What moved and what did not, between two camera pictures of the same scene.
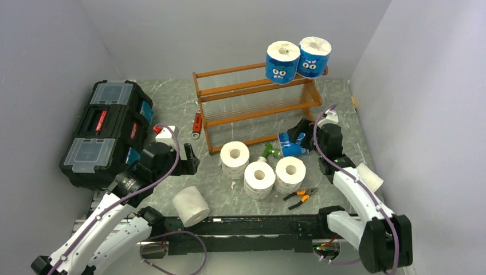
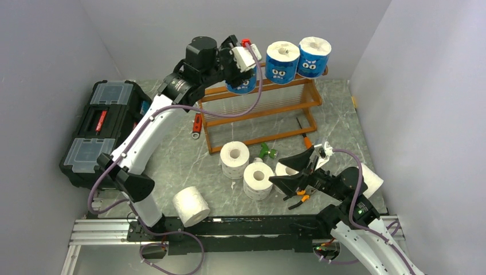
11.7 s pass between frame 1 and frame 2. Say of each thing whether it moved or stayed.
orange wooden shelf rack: stayed
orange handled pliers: stayed
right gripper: moved
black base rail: stayed
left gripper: moved
